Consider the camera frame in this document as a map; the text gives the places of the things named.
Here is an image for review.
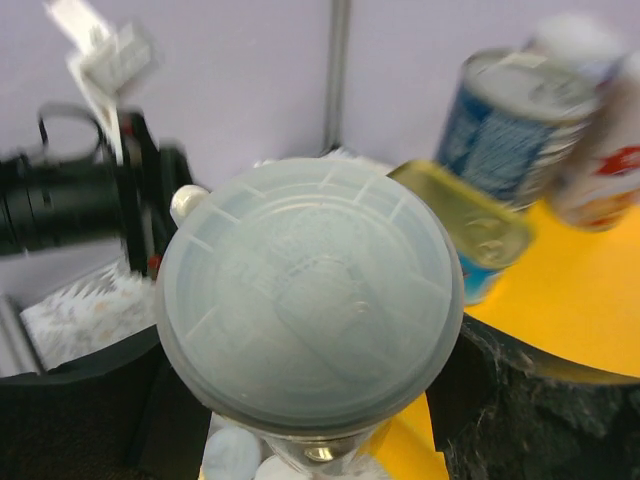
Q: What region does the blue labelled gold-top can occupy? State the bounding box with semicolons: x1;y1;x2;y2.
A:
435;48;602;210

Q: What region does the left metal corner post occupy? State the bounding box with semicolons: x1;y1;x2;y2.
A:
322;0;352;154

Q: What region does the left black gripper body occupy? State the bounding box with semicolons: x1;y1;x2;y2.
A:
1;104;193;275

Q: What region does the gold rectangular tin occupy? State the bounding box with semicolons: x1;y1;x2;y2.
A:
387;159;533;306

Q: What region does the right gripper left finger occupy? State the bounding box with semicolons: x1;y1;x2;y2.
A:
1;327;210;479

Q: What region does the white red snack canister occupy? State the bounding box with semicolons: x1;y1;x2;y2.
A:
547;52;639;231

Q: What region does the yellow wooden shelf cabinet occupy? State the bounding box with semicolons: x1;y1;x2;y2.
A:
376;206;639;479

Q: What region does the white orange snack canister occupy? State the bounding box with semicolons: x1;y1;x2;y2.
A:
524;13;628;82

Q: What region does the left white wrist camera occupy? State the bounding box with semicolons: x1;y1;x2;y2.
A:
43;0;158;164

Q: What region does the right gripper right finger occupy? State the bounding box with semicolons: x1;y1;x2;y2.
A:
426;316;639;479

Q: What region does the grey lid small can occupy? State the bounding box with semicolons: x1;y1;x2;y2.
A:
155;158;464;477

